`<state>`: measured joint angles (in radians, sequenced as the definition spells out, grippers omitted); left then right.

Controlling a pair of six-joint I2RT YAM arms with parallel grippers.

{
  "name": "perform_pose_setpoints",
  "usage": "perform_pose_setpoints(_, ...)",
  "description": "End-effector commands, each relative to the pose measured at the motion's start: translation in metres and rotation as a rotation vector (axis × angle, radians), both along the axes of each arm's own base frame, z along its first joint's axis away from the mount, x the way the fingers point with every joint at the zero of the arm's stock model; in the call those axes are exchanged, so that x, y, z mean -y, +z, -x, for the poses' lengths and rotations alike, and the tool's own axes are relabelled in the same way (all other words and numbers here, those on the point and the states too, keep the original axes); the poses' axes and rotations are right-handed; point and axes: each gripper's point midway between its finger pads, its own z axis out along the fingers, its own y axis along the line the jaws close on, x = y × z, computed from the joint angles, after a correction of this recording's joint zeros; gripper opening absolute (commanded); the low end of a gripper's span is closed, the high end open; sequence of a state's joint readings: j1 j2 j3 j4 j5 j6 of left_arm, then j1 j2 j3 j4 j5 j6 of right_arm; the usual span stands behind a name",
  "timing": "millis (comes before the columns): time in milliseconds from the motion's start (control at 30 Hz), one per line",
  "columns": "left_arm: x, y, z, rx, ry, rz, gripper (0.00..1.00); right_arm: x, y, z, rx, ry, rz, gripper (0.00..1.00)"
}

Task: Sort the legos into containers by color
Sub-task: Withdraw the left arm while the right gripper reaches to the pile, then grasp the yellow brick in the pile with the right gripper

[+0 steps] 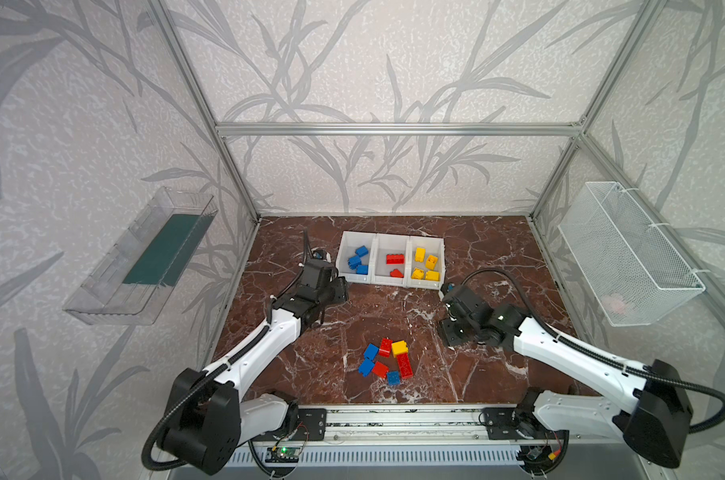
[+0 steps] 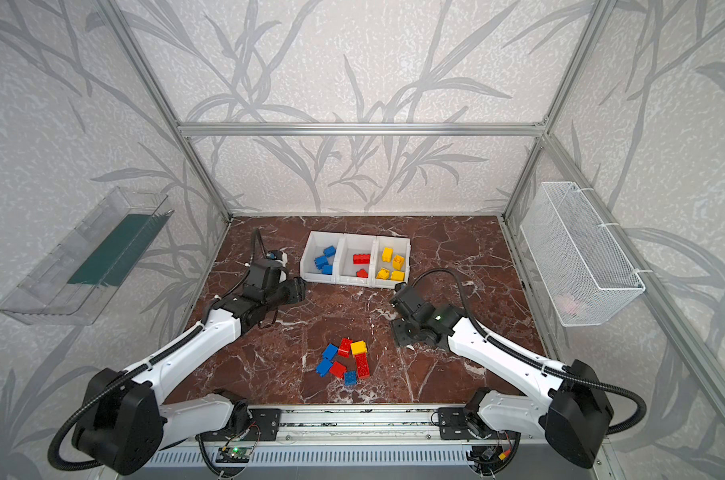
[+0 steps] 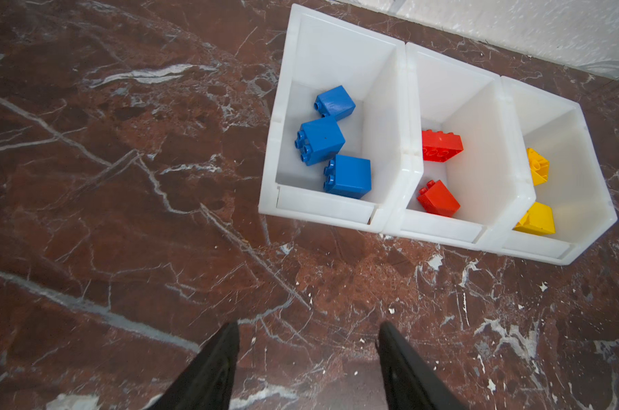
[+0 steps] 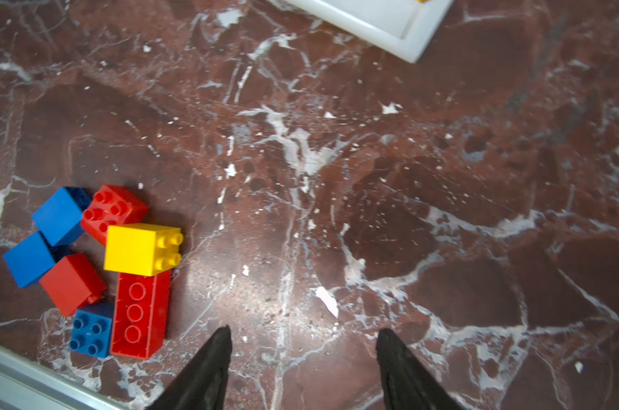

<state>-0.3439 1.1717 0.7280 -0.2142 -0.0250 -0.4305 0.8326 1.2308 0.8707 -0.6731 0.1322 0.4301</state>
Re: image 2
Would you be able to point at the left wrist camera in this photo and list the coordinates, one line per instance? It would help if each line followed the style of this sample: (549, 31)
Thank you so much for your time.
(278, 256)

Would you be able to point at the clear acrylic wall shelf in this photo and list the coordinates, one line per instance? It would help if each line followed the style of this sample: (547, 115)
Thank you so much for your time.
(73, 284)

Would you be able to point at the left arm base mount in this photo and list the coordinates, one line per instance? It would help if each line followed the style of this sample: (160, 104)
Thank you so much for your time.
(258, 424)

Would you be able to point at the red lego brick middle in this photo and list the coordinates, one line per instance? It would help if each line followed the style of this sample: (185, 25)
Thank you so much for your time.
(345, 348)

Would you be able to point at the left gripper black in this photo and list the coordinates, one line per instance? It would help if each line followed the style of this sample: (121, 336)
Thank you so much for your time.
(293, 290)

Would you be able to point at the white wire mesh basket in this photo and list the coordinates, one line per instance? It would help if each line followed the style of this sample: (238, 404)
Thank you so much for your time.
(576, 253)

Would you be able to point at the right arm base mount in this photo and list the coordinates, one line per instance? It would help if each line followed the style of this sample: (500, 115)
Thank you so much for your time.
(453, 424)

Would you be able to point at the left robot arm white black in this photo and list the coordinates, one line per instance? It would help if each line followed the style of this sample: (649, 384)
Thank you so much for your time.
(225, 321)

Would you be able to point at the blue lego brick bottom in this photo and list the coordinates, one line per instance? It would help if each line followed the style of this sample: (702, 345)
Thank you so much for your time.
(350, 378)

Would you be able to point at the red long lego brick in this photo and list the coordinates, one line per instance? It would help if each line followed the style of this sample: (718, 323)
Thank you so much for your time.
(362, 366)

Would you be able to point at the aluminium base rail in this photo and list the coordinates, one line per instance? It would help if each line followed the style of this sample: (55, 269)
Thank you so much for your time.
(356, 423)

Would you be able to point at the white three-compartment sorting bin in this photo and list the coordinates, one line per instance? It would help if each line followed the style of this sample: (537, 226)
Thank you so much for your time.
(343, 270)

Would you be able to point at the pink object in basket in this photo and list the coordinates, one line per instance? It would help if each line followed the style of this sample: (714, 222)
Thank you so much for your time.
(569, 305)

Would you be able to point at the blue lego brick mid-left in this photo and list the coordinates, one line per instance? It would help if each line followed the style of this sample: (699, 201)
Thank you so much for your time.
(330, 352)

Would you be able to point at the green circuit board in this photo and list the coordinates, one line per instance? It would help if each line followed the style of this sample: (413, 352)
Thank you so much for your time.
(234, 455)

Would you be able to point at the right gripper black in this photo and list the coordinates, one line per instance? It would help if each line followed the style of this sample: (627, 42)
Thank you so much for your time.
(406, 327)

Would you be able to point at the red long lego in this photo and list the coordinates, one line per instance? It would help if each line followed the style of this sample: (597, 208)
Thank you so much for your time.
(361, 259)

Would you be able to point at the red lego brick lower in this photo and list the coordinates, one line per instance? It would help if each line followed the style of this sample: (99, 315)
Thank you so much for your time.
(338, 370)

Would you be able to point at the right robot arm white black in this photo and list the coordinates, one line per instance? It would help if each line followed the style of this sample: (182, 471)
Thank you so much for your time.
(567, 405)

